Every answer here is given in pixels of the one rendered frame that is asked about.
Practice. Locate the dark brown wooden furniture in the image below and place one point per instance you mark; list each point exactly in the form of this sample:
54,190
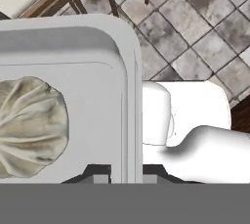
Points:
242,115

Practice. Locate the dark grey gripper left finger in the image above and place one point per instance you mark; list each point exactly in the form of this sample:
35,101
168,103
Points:
97,172

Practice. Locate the beige pleated dumpling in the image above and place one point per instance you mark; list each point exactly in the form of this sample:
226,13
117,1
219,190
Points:
29,126

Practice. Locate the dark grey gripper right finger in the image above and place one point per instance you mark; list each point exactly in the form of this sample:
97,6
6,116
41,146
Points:
153,173

